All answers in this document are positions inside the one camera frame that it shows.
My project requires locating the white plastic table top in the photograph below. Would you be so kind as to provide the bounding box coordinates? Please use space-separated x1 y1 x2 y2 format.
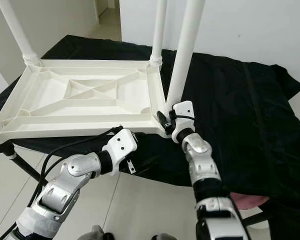
0 59 174 146

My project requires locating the black table cloth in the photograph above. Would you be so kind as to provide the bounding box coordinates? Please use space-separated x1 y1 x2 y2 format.
0 34 300 240

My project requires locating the grey right robot foot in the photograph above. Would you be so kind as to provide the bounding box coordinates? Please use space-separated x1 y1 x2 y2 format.
152 232 176 240

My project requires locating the pink plastic object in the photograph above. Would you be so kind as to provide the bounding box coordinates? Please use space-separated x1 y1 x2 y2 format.
230 194 271 210

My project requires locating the black metal table leg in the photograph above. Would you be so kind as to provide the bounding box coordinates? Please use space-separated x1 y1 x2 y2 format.
242 210 269 226
2 147 44 184

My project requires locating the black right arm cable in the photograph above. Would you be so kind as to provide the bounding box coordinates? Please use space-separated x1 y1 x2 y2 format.
172 113 197 124

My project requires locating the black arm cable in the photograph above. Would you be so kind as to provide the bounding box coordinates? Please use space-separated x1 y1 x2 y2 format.
0 125 124 240
172 113 197 124

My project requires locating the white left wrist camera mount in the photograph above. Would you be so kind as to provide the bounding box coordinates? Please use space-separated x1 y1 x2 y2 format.
105 128 139 176

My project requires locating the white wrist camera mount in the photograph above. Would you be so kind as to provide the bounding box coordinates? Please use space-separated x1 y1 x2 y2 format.
171 100 196 144
105 128 139 176

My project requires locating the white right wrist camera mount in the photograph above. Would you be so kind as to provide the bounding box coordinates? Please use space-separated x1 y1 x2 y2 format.
171 100 196 144

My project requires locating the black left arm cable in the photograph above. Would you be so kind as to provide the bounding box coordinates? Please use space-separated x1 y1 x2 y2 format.
0 125 124 240

